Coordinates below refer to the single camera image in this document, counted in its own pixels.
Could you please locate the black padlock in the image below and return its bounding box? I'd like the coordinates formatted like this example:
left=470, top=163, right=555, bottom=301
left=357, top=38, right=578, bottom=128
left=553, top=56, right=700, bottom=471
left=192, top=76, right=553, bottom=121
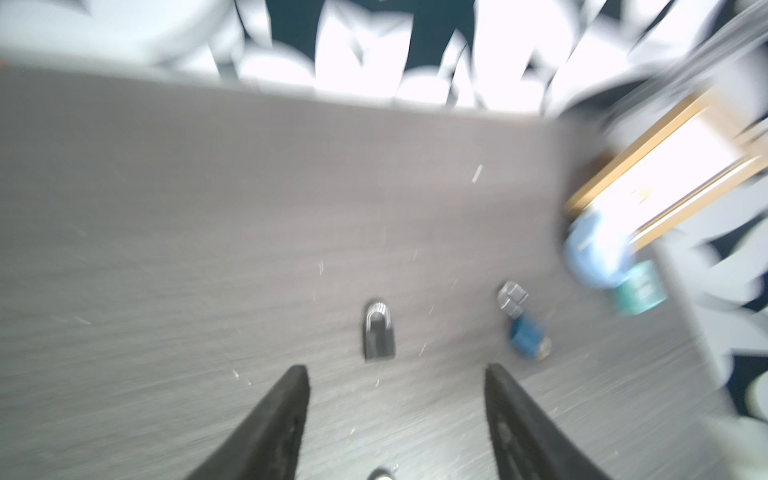
left=362, top=300, right=396, bottom=362

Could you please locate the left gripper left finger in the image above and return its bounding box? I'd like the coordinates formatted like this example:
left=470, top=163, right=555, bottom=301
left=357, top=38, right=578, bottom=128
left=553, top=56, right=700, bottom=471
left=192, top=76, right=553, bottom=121
left=188, top=365, right=310, bottom=479

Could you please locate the blue round alarm clock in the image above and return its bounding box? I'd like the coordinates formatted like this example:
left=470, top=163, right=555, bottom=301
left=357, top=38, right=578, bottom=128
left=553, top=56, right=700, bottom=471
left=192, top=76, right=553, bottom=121
left=563, top=209, right=635, bottom=290

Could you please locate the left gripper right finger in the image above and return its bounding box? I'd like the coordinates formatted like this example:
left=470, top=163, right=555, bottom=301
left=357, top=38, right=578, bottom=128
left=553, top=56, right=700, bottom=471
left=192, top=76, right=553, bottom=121
left=484, top=363, right=608, bottom=480

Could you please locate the green square alarm clock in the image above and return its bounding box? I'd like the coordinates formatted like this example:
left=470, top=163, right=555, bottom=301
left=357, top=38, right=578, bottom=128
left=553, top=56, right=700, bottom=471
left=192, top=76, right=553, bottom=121
left=613, top=260, right=667, bottom=316

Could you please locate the blue padlock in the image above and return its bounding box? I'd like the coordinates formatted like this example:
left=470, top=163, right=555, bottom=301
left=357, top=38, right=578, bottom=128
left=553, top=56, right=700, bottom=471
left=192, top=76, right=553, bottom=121
left=497, top=281, right=552, bottom=361

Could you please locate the wooden picture frame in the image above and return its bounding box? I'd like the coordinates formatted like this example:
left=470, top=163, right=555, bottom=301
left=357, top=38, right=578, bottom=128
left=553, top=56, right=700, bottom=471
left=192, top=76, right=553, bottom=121
left=565, top=91, right=767, bottom=249

